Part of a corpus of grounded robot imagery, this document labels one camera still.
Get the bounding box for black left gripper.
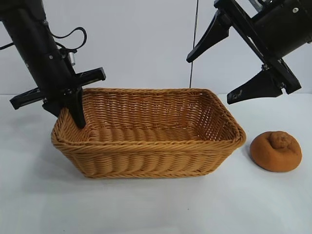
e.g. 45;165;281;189
6;21;107;130

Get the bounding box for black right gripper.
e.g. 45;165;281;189
186;0;312;105

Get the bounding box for tan woven wicker basket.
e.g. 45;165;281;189
51;87;247;179

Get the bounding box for brown round bread bun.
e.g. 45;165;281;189
250;131;303;173

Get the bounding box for silver cable connector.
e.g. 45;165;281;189
67;51;77;66

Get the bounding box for thin black cable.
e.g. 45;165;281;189
0;41;15;51
50;27;87;53

